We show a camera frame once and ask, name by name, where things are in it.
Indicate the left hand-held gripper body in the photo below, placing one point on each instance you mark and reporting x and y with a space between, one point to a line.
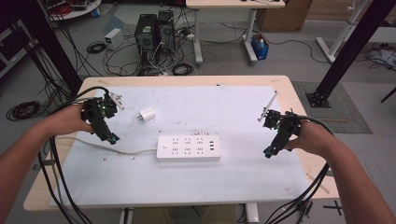
98 110

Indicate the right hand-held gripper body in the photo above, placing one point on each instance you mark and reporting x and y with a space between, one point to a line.
288 124

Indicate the white charger plug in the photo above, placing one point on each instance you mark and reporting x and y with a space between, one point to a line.
147 114

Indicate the white power strip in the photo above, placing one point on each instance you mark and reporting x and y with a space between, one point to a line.
188 147

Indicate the person's right hand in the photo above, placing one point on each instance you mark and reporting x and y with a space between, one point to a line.
314 140

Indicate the person's left hand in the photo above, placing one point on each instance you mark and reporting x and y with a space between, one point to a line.
68 121

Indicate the grey floor mat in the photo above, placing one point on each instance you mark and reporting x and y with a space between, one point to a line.
339 109

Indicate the white power supply box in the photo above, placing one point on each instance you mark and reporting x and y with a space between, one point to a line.
113 38

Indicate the blue box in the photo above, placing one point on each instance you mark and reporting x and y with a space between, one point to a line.
261 49

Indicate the black computer tower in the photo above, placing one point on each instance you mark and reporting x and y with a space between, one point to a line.
166 31
145 37

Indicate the white table mat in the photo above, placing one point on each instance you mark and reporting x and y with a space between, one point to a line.
193 183

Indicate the white metal stand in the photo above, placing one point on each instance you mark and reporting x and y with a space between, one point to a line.
337 37

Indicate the round white table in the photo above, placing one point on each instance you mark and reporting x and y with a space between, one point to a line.
77 11

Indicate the brown cardboard box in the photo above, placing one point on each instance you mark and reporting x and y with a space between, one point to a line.
283 15

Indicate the wooden desk with white legs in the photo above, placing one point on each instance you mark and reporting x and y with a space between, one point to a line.
230 3

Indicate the black metal post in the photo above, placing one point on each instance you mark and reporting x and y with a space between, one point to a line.
49 43
351 46

